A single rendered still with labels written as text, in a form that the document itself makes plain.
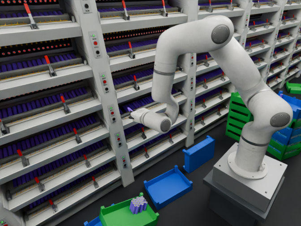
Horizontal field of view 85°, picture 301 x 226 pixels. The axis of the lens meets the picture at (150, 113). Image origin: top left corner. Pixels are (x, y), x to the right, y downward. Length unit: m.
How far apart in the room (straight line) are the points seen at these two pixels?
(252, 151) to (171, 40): 0.63
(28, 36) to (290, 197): 1.73
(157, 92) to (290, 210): 1.14
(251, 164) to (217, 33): 0.66
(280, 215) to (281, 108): 0.83
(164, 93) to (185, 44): 0.21
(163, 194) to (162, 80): 0.90
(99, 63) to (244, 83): 0.68
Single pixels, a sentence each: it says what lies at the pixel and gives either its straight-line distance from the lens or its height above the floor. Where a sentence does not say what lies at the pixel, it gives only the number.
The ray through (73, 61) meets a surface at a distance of 0.97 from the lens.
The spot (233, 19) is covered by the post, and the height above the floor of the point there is 1.07.
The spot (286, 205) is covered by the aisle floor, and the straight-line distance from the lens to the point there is 1.48.
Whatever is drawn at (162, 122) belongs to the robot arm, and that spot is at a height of 0.71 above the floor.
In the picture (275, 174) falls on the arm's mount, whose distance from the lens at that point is 1.08.
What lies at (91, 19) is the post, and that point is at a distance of 0.93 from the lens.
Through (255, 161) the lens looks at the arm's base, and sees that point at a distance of 0.97.
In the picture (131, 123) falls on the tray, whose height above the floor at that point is 0.53.
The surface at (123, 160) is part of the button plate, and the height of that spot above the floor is 0.26.
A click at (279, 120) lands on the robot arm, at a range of 0.76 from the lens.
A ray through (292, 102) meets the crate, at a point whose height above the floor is 0.42.
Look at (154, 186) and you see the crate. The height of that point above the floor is 0.00.
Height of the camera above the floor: 1.10
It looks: 28 degrees down
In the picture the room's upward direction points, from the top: 7 degrees counter-clockwise
